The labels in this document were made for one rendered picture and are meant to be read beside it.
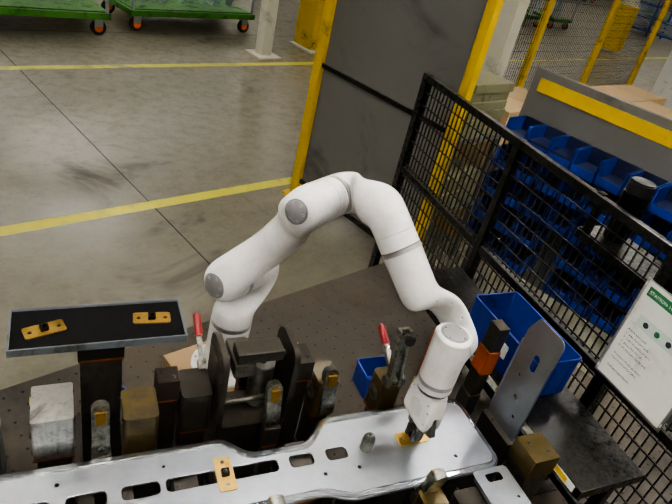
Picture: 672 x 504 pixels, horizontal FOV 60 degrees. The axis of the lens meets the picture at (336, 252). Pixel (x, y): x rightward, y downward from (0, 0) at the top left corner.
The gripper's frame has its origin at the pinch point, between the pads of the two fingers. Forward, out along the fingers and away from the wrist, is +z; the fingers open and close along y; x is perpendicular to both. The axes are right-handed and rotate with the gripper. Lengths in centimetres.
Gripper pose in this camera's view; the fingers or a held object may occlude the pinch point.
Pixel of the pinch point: (415, 430)
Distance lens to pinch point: 150.6
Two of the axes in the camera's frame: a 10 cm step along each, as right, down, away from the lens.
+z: -2.0, 8.3, 5.2
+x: 9.1, -0.3, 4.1
